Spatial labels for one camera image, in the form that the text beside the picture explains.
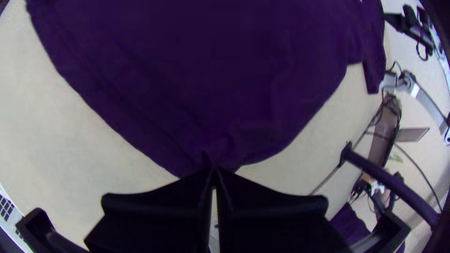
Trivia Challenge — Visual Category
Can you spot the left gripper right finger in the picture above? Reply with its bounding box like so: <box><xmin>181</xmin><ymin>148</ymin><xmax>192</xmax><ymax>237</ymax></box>
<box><xmin>214</xmin><ymin>168</ymin><xmax>353</xmax><ymax>253</ymax></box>

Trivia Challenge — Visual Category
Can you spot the black t-shirt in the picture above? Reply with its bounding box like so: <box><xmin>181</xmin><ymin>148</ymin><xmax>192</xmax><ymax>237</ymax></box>
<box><xmin>26</xmin><ymin>0</ymin><xmax>387</xmax><ymax>178</ymax></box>

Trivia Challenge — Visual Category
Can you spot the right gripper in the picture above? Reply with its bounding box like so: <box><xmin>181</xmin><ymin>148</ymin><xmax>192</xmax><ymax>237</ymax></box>
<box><xmin>399</xmin><ymin>4</ymin><xmax>436</xmax><ymax>50</ymax></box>

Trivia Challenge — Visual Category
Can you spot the white laundry basket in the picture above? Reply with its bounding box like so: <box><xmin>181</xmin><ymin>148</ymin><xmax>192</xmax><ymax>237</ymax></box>
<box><xmin>0</xmin><ymin>189</ymin><xmax>26</xmax><ymax>243</ymax></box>

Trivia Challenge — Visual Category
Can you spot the black cable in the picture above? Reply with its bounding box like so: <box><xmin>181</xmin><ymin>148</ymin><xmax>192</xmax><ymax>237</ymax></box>
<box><xmin>416</xmin><ymin>40</ymin><xmax>435</xmax><ymax>61</ymax></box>

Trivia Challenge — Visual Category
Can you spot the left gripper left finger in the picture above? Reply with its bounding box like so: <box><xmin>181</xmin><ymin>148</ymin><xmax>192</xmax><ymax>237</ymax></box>
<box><xmin>84</xmin><ymin>168</ymin><xmax>213</xmax><ymax>253</ymax></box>

